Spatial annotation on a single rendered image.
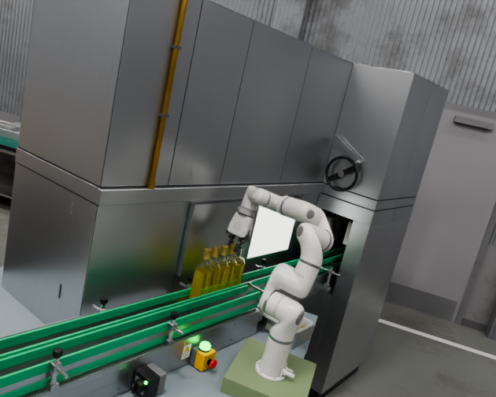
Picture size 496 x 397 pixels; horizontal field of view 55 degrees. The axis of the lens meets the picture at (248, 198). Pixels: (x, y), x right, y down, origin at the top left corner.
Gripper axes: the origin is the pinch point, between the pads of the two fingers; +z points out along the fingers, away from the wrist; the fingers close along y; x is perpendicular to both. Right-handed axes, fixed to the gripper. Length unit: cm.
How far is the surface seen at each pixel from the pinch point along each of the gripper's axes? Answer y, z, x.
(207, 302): 6.1, 25.1, -11.9
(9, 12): -510, -131, 103
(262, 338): 19.6, 35.9, 21.7
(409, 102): 23, -106, 78
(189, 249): -12.1, 7.9, -13.8
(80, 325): -4, 39, -65
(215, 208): -12.0, -13.0, -7.2
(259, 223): -12.1, -12.7, 32.9
